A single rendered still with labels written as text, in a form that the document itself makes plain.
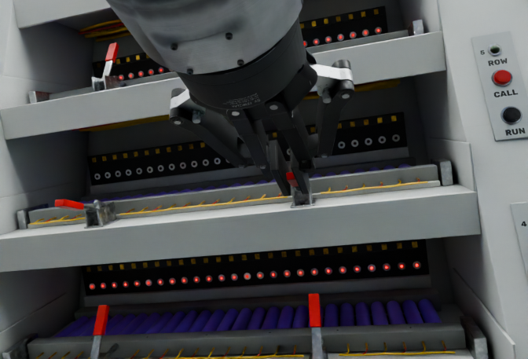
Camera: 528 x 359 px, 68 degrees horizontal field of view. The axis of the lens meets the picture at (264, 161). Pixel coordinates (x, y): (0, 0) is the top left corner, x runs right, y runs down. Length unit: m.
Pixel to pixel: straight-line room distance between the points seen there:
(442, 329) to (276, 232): 0.21
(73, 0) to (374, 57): 0.46
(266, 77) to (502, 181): 0.32
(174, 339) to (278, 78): 0.41
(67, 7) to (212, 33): 0.56
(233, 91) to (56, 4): 0.55
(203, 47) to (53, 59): 0.64
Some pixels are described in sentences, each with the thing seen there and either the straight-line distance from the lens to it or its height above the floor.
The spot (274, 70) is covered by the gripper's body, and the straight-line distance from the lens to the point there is 0.21.
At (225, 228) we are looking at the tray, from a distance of 0.46.
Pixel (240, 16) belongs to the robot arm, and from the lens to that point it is 0.16.
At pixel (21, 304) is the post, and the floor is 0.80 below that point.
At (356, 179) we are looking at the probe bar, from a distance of 0.49.
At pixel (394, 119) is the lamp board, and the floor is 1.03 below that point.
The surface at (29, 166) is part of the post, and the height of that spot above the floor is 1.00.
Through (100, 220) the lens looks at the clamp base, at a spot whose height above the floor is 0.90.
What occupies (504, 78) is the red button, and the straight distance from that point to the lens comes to 0.49.
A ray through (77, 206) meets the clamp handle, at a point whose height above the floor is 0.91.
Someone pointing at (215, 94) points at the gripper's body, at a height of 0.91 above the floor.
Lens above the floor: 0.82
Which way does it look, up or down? 15 degrees up
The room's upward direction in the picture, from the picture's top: 4 degrees counter-clockwise
